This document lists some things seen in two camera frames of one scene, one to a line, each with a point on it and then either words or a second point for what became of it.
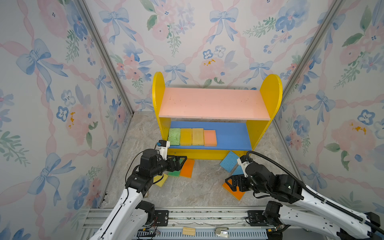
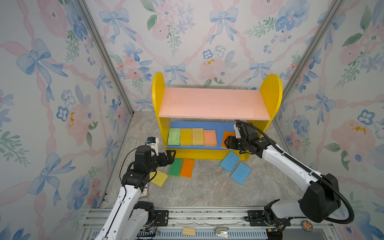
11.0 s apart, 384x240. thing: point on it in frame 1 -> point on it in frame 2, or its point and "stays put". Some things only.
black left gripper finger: [180, 160] -> [170, 154]
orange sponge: [237, 194] -> [225, 135]
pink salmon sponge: [210, 138] stays put
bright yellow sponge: [186, 136] stays put
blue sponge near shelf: [229, 161] stays put
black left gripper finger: [178, 163] -> [170, 158]
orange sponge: [187, 168] stays put
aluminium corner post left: [101, 40] stays put
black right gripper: [234, 179] -> [230, 143]
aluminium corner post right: [330, 14] stays put
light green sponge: [174, 136] stays put
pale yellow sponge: [197, 136] stays put
